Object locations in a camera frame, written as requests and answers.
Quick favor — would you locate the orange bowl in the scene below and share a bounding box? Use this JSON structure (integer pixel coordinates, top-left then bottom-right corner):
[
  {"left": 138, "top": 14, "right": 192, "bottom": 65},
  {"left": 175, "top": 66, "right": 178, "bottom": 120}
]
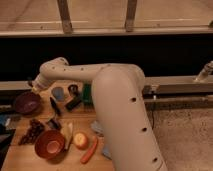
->
[{"left": 34, "top": 130, "right": 65, "bottom": 159}]

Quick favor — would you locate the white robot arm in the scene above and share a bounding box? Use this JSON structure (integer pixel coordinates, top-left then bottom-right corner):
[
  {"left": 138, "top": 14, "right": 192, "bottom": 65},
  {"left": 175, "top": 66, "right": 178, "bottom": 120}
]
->
[{"left": 33, "top": 57, "right": 168, "bottom": 171}]

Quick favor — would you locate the red yellow apple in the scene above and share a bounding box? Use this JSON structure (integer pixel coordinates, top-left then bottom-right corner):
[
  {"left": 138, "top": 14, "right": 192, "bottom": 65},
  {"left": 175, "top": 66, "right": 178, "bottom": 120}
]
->
[{"left": 73, "top": 132, "right": 89, "bottom": 150}]

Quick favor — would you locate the dark small scoop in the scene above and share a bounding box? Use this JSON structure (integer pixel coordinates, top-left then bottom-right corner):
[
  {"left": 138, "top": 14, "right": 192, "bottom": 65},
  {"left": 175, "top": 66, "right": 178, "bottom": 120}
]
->
[{"left": 46, "top": 118, "right": 61, "bottom": 130}]

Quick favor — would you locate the dark rectangular block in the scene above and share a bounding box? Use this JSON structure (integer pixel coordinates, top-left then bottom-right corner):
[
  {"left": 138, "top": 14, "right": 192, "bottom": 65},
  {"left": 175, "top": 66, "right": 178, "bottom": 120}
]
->
[{"left": 65, "top": 96, "right": 81, "bottom": 111}]

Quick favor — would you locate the dark round tin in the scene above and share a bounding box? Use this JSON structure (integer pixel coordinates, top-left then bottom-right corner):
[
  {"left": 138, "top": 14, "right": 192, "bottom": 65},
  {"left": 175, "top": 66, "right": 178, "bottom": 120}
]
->
[{"left": 68, "top": 84, "right": 80, "bottom": 96}]

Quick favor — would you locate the purple bowl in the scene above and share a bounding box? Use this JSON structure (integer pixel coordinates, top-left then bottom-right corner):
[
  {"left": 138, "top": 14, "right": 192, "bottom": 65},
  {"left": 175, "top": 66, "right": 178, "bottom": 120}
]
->
[{"left": 13, "top": 91, "right": 41, "bottom": 114}]

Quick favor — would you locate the orange carrot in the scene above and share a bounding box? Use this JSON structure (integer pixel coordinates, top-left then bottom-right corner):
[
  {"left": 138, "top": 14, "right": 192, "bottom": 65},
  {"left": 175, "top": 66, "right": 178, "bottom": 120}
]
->
[{"left": 80, "top": 136, "right": 99, "bottom": 164}]

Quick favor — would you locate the grey folded cloth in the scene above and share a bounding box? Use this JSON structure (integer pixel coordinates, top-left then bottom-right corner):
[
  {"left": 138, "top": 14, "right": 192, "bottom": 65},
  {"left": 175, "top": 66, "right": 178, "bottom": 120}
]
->
[{"left": 91, "top": 121, "right": 103, "bottom": 136}]

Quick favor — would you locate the blue sponge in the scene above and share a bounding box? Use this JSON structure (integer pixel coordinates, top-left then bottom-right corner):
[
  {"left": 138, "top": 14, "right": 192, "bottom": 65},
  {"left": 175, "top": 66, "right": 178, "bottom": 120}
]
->
[{"left": 102, "top": 145, "right": 112, "bottom": 160}]

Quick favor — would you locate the bunch of dark grapes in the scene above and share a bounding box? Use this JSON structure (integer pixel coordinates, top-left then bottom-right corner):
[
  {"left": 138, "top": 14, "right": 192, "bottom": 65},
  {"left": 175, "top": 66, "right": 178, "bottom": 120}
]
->
[{"left": 18, "top": 119, "right": 45, "bottom": 145}]

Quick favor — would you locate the green plastic tray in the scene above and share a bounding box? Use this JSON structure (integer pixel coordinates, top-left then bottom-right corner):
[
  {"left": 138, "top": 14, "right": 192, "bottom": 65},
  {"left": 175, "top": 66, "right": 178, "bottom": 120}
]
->
[{"left": 82, "top": 84, "right": 93, "bottom": 106}]

